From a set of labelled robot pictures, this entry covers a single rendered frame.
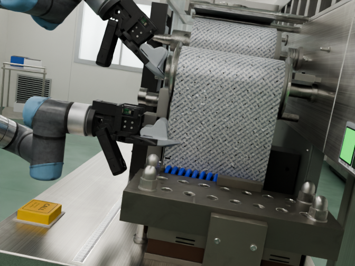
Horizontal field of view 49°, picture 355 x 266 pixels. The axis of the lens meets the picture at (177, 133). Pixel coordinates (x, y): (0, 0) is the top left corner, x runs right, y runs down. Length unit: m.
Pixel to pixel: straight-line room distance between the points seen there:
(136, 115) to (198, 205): 0.26
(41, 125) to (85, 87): 5.90
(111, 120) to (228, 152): 0.28
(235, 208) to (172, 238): 0.13
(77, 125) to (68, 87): 6.03
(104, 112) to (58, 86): 6.11
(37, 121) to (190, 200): 0.41
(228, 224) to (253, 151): 0.24
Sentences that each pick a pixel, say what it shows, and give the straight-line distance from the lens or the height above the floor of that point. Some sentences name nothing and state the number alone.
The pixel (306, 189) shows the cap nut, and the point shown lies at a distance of 0.84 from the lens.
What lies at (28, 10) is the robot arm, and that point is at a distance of 0.91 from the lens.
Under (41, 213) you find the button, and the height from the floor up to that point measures 0.92.
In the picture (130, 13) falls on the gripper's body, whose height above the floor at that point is 1.37.
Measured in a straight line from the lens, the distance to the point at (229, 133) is 0.87.
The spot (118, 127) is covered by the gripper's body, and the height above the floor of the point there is 1.11.
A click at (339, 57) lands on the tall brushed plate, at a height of 1.33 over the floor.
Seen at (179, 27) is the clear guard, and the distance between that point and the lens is 1.92.
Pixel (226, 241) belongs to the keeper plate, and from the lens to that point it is 0.71.
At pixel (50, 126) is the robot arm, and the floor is 1.09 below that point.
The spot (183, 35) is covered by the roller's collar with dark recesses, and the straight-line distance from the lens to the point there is 1.16.
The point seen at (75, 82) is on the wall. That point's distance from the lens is 6.87.
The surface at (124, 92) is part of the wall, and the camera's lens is 6.62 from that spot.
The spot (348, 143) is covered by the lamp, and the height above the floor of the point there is 1.19.
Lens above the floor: 1.27
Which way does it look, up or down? 10 degrees down
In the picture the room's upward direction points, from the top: 9 degrees clockwise
